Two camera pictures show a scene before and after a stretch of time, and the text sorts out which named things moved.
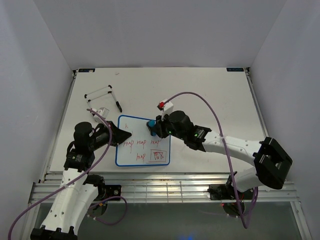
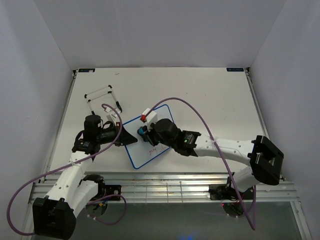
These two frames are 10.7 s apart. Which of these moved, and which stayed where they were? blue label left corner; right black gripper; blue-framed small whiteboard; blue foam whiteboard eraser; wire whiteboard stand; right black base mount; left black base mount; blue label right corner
Moved: right black gripper; blue foam whiteboard eraser; blue-framed small whiteboard
Stayed: wire whiteboard stand; right black base mount; left black base mount; blue label right corner; blue label left corner
